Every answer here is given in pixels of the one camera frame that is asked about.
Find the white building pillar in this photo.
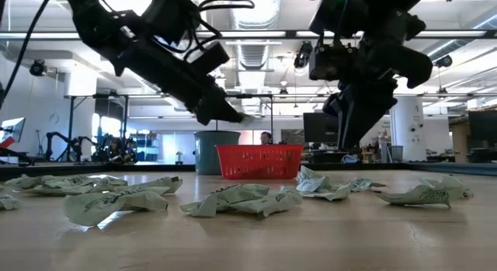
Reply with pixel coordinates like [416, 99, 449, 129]
[389, 96, 428, 162]

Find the red plastic basket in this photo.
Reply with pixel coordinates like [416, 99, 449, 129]
[216, 144, 304, 182]

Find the silver ceiling air duct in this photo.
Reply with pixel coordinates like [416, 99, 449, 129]
[228, 0, 283, 70]

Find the long black arm cable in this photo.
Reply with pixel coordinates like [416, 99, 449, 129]
[0, 0, 56, 109]

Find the black ceiling-mounted camera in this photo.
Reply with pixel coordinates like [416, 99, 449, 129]
[29, 59, 48, 78]
[434, 54, 454, 69]

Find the black overhead rig camera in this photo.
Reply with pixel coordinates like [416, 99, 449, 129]
[294, 40, 314, 69]

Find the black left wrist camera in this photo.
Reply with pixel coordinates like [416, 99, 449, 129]
[185, 40, 231, 76]

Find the black computer monitor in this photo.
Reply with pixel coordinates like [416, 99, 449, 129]
[467, 110, 497, 143]
[303, 112, 339, 144]

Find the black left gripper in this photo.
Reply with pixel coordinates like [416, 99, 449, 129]
[110, 28, 247, 127]

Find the black background rig stand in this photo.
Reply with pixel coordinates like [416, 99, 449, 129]
[64, 92, 131, 163]
[214, 93, 275, 133]

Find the tilted lit monitor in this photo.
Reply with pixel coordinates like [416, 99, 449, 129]
[0, 116, 26, 144]

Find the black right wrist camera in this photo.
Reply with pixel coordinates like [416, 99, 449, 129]
[308, 40, 361, 82]

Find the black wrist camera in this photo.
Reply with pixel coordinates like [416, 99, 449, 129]
[308, 40, 361, 82]
[185, 40, 231, 76]

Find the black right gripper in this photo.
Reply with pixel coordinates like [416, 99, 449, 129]
[322, 14, 434, 151]

